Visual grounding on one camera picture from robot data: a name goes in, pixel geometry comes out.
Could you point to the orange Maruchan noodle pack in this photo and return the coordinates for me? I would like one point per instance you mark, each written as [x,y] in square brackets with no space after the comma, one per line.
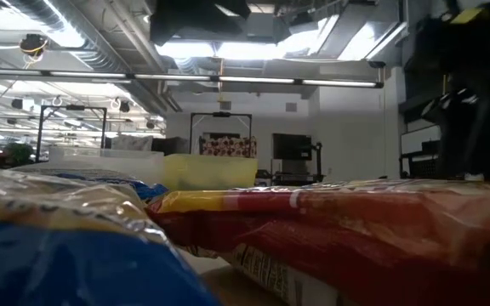
[355,229]

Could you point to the black monitor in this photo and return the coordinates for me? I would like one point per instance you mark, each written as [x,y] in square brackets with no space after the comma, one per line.
[292,146]

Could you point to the red floral patterned box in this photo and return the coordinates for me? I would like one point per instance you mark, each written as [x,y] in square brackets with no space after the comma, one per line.
[228,146]

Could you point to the yellow plastic container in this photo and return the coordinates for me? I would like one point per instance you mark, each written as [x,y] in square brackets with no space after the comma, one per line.
[211,172]

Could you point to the long ceiling light bar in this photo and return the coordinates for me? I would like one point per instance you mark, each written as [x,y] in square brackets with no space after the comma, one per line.
[177,77]

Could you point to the clear plastic container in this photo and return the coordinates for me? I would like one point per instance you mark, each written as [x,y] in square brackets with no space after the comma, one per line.
[113,163]

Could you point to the green plant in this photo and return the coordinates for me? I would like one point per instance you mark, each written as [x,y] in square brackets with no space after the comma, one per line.
[19,153]

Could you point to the black camera rig frame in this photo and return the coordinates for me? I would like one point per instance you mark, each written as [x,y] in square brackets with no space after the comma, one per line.
[75,108]
[221,114]

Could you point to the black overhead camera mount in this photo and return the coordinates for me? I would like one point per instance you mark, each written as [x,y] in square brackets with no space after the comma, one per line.
[194,21]

